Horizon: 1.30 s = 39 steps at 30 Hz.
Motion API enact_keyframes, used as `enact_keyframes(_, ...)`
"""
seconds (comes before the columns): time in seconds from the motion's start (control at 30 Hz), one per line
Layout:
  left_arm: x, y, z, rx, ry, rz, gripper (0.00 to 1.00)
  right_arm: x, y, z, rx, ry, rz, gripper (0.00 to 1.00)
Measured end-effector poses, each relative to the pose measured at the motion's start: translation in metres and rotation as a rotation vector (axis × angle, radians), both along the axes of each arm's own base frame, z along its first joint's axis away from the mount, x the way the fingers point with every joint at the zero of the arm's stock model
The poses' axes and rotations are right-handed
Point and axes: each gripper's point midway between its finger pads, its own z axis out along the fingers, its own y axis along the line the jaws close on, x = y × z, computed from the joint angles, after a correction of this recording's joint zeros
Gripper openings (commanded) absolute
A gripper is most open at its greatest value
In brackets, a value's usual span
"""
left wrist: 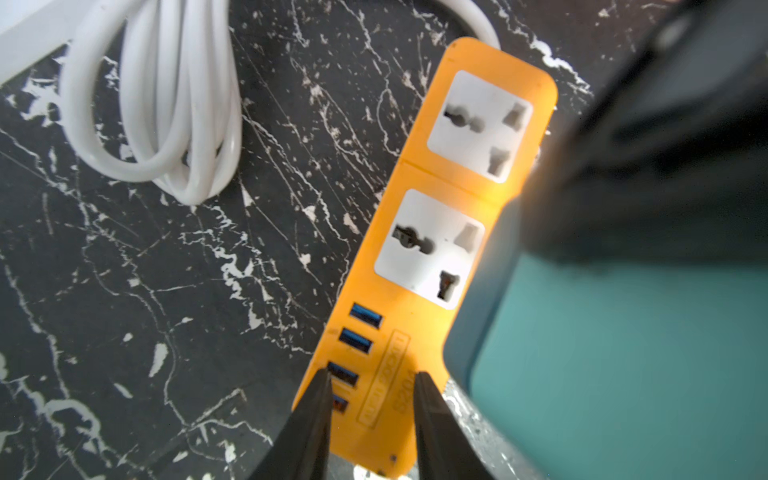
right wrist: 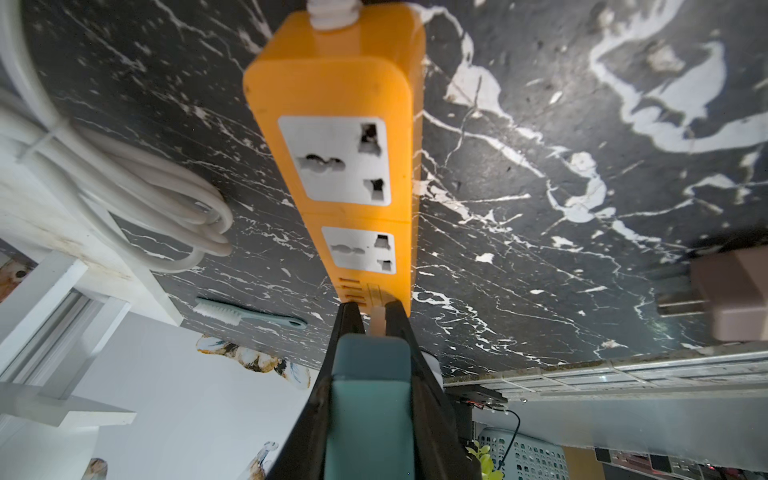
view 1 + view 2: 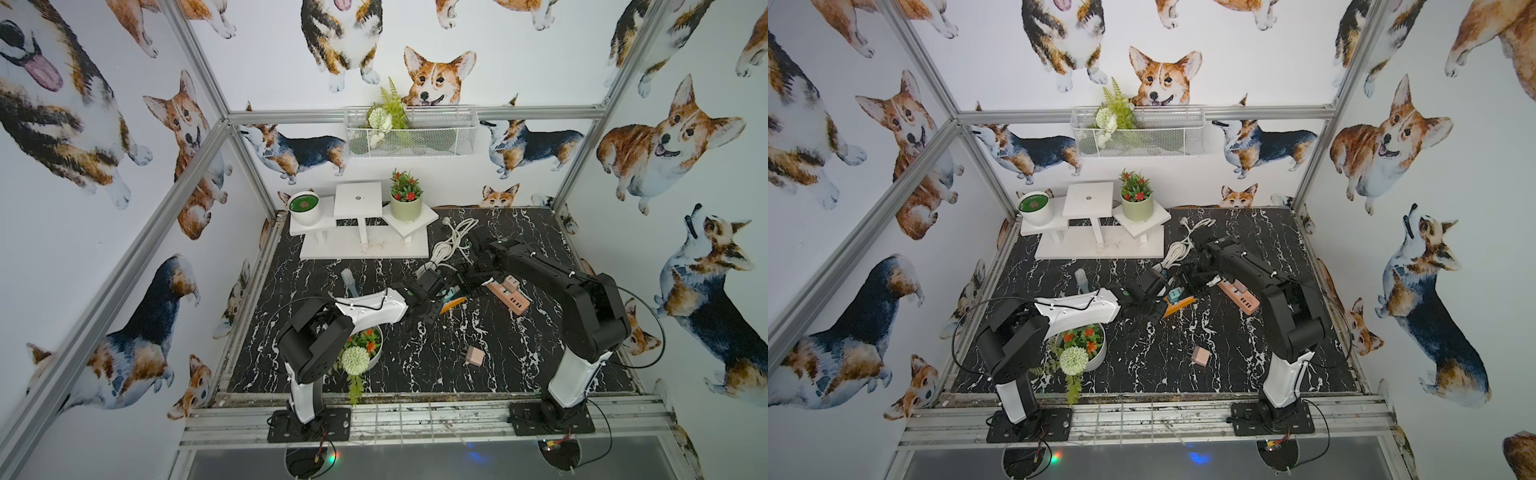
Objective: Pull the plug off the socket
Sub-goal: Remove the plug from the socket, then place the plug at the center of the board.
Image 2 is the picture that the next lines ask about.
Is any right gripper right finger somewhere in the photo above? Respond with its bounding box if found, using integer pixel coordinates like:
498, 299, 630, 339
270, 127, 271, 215
385, 300, 482, 480

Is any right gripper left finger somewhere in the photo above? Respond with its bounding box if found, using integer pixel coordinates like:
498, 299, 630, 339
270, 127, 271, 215
266, 302, 365, 480

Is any teal plug adapter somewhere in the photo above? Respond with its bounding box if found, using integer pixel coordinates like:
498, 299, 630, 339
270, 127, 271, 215
323, 303, 417, 479

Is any pink plug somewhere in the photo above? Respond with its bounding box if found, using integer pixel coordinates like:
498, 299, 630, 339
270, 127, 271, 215
656, 246, 767, 342

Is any orange power strip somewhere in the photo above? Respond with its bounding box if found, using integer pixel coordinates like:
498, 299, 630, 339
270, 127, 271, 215
243, 1, 426, 312

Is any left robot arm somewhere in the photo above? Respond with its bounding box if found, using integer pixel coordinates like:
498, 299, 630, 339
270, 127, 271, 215
421, 349, 507, 447

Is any white tiered display stand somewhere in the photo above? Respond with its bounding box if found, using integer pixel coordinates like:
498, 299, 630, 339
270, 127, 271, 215
1, 148, 182, 479

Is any white cable bundle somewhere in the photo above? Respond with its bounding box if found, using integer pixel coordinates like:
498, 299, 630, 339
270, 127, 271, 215
0, 0, 235, 275

